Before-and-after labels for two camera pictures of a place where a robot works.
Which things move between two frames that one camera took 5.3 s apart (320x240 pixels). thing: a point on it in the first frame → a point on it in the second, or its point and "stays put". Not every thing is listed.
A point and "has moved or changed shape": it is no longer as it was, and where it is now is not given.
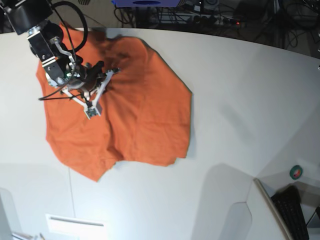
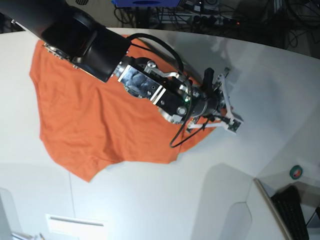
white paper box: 77,228 stays put
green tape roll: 296,172 stays put
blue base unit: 146,3 stays put
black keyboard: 287,201 stays put
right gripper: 62,69 → 176,98
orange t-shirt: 146,107 has moved or changed shape
